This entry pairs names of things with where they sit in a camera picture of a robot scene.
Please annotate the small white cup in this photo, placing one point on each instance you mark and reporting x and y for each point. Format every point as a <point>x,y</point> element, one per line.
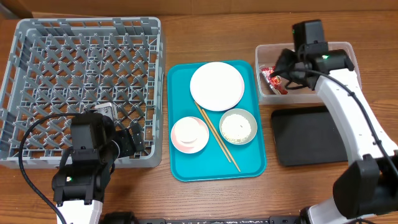
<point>186,130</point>

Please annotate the upper wooden chopstick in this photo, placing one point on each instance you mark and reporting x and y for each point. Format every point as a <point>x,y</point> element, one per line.
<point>212,131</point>

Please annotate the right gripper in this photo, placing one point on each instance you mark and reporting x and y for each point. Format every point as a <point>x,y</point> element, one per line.
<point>286,62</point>

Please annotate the wooden chopstick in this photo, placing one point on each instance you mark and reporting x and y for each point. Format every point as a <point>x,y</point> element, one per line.
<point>221,142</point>
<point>212,131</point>

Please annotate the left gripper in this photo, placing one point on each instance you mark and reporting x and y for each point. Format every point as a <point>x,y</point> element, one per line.
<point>130,147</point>

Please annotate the large white plate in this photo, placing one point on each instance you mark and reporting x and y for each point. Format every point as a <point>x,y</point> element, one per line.
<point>217,86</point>

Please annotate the black tray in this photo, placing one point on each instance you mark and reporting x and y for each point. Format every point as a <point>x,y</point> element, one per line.
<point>306,136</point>

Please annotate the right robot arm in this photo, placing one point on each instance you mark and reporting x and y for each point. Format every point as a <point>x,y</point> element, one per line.
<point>369,185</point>

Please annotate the grey dishwasher rack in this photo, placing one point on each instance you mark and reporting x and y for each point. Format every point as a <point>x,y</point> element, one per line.
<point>61,66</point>

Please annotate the clear plastic bin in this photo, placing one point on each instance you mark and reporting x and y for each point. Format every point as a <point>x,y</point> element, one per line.
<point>266,56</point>

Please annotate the grey-green bowl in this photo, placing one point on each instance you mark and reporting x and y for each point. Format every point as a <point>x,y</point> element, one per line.
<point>248,116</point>

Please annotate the small pink-white bowl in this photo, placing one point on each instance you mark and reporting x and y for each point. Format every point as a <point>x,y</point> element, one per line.
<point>196,146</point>

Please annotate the teal serving tray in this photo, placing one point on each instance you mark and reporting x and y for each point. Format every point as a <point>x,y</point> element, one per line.
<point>210,163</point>

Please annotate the white rice pile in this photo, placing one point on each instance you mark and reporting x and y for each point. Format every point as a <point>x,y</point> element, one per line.
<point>236,128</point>

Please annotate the lower wooden chopstick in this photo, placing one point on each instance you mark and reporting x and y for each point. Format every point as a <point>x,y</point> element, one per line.
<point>221,142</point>

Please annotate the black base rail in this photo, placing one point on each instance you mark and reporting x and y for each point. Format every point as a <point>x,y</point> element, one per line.
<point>130,218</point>

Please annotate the red snack wrapper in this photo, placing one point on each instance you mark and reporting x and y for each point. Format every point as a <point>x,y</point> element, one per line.
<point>275,83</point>

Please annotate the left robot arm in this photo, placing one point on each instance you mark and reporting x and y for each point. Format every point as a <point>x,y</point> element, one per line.
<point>86,167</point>

